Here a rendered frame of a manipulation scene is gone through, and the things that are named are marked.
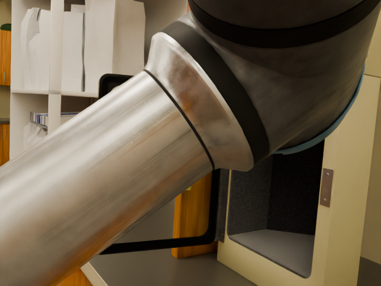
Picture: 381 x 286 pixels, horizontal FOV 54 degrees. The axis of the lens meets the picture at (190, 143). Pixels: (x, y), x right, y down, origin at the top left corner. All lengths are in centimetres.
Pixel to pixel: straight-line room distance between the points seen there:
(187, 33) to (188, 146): 7
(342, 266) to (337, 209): 12
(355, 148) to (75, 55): 141
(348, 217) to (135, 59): 144
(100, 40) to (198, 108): 160
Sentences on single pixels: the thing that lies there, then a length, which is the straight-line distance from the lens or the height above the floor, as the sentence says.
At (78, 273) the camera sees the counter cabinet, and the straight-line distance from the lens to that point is 117.
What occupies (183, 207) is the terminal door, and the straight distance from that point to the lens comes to 91.
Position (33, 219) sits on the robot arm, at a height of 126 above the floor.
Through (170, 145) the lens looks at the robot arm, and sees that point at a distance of 22.
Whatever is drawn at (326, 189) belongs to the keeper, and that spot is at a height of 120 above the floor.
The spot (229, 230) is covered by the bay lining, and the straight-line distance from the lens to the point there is 96.
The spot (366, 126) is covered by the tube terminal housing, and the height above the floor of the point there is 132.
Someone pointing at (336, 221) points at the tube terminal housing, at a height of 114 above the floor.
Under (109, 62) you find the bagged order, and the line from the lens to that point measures 179.
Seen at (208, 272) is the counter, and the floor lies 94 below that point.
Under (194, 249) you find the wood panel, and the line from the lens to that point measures 102.
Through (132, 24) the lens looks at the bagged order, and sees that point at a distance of 199.
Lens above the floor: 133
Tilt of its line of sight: 6 degrees down
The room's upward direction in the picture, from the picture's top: 4 degrees clockwise
